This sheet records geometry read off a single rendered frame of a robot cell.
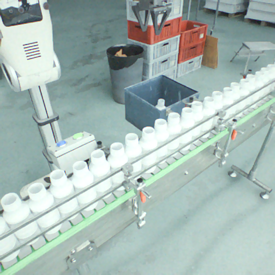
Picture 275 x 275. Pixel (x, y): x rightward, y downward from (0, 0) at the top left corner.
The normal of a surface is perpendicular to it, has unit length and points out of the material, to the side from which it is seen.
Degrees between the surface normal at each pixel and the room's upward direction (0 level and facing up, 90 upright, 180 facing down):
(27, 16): 90
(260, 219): 0
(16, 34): 90
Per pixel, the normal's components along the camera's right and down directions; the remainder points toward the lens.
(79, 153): 0.59, 0.21
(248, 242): 0.00, -0.76
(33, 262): 0.63, 0.50
